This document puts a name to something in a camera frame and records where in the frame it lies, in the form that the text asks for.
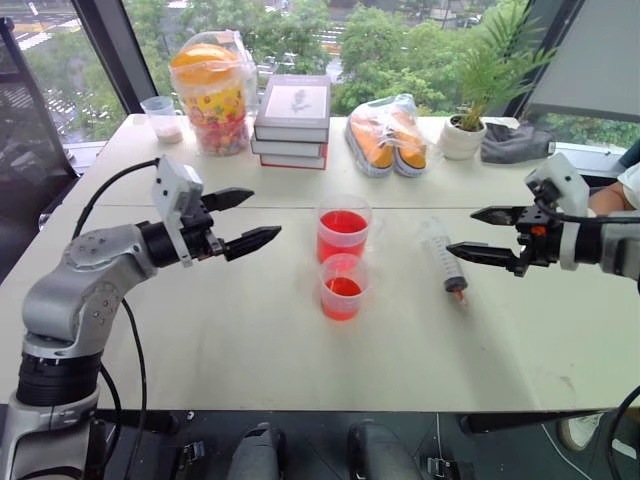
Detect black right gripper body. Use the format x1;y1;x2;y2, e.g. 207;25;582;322
511;203;564;278

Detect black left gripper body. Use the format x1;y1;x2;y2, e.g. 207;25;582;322
179;195;227;262

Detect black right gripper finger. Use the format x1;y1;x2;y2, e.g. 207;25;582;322
469;206;524;227
445;241;522;274

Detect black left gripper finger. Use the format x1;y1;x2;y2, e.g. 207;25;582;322
222;225;283;263
200;187;256;213

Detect clear plastic syringe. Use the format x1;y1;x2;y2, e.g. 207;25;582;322
420;216;471;308

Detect large clear cup red liquid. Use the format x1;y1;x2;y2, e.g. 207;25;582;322
316;193;387;265

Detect clear cup with white contents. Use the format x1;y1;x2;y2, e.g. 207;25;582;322
140;95;186;146

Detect small clear cup red liquid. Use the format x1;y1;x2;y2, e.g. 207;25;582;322
319;252;370;322

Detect grey folded cloth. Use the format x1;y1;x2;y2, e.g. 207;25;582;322
480;119;557;166

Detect red-edged hardcover book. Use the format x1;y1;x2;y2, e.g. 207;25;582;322
257;151;329;172

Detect thin grey hardcover book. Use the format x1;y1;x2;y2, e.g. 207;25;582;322
250;136;329;159

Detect white plant pot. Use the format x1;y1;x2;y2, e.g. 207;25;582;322
438;114;489;162

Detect candy jar with orange lid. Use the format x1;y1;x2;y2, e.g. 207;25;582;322
168;28;259;158

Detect person in white shirt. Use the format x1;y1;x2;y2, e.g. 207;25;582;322
588;161;640;217

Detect orange canvas shoe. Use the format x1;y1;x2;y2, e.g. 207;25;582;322
345;112;397;178
388;109;431;179

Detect large grey hardcover book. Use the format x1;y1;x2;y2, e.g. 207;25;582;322
253;74;333;144

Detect green palm plant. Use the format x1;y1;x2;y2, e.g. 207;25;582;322
448;0;557;133

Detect orange shoes in bag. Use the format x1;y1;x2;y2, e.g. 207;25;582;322
344;93;442;180

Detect black mesh chair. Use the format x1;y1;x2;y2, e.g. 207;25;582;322
0;16;82;224

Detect grey roller blind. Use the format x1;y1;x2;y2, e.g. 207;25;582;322
526;0;640;124

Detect white sneaker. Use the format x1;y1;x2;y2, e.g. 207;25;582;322
556;411;604;453

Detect black buckle clamp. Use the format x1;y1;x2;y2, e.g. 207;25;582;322
176;438;207;472
426;453;475;480

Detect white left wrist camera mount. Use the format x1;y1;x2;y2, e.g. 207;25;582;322
151;155;205;269

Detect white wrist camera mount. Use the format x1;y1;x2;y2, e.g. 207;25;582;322
151;155;205;269
523;152;591;272

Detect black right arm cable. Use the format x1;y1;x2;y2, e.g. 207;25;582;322
537;182;640;480

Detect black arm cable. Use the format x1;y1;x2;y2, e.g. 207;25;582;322
537;182;640;480
71;158;162;480

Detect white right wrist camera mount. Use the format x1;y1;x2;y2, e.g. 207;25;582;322
523;152;591;272

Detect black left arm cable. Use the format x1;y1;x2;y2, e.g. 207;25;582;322
71;158;162;480

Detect black table frame bar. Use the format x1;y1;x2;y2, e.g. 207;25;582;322
459;410;607;436

